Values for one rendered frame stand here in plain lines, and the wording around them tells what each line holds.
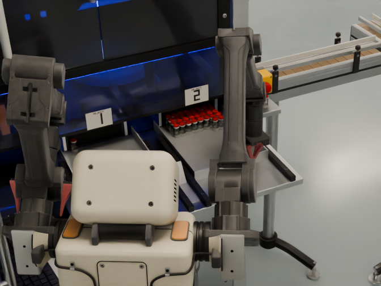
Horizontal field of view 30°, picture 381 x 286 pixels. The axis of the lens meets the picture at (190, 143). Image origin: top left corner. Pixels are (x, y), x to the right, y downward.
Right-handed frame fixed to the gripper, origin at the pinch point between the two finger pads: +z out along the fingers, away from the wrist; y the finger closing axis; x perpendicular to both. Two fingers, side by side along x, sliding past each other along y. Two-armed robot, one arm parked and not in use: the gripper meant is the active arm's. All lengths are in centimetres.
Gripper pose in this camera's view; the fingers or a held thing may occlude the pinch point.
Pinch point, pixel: (253, 157)
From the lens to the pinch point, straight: 225.6
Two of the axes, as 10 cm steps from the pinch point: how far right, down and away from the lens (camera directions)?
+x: -9.2, 2.3, -3.1
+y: -3.9, -4.6, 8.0
